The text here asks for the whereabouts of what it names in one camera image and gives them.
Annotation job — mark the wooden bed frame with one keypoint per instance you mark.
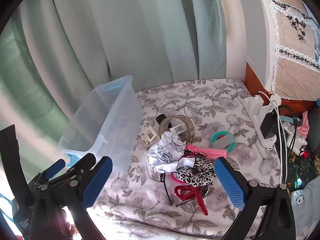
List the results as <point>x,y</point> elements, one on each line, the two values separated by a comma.
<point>252,82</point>

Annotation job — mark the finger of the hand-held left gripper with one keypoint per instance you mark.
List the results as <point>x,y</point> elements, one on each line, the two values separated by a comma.
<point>82,163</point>
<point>56,167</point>

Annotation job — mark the pale green curtain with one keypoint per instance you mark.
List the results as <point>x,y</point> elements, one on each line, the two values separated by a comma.
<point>125,30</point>

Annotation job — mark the person's left hand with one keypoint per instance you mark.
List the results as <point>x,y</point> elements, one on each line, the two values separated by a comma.
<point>68,220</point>

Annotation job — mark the pink and white cloth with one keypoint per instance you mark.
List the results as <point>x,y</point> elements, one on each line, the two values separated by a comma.
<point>305,127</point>

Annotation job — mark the pink hair roller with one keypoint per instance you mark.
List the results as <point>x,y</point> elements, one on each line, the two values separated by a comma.
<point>207,151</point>

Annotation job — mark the black power adapter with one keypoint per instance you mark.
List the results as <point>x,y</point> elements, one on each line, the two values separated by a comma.
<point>268,127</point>

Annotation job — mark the leopard print scrunchie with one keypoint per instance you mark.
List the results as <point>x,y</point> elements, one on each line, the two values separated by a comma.
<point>195,175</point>

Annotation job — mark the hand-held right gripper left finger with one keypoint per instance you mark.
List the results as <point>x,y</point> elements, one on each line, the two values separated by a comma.
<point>98,182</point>

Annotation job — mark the cream hair claw clip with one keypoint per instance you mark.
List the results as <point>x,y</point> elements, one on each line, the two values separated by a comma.
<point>147,137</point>

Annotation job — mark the black toothed headband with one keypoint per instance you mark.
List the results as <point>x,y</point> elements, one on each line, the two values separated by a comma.
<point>191,153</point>

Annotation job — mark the white power strip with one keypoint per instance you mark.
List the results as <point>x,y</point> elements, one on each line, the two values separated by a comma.
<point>250,103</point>

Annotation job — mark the clear tape roll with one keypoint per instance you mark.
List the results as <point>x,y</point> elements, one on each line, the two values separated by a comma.
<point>190,130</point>

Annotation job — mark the grey panda print cloth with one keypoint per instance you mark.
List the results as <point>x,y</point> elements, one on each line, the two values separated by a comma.
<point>305,205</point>

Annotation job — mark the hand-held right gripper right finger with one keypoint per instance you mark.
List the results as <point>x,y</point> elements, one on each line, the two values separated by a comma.
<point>230,185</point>

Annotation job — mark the dark grey object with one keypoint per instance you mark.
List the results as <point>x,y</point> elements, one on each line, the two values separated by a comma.
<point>315,125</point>

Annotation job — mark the beige quilt with lace trim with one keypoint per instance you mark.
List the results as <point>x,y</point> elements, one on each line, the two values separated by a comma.
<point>292,75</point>

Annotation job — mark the red patterned packet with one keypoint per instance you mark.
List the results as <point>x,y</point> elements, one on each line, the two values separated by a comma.
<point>200,200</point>

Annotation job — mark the crumpled white paper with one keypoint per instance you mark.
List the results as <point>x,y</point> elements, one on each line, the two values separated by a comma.
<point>165,152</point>

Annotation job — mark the clear plastic storage box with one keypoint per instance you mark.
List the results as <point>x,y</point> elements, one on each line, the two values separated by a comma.
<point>112,120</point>

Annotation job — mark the small white medicine box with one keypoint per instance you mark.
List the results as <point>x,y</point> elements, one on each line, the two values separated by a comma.
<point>178,128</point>

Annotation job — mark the white bottle with red cap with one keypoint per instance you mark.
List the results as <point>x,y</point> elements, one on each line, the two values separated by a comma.
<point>295,142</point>

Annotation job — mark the dark floral cloth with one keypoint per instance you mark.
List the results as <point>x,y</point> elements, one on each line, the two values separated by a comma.
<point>307,170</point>

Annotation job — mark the black toy car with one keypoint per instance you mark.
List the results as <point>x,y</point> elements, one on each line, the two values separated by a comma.
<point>160,118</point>

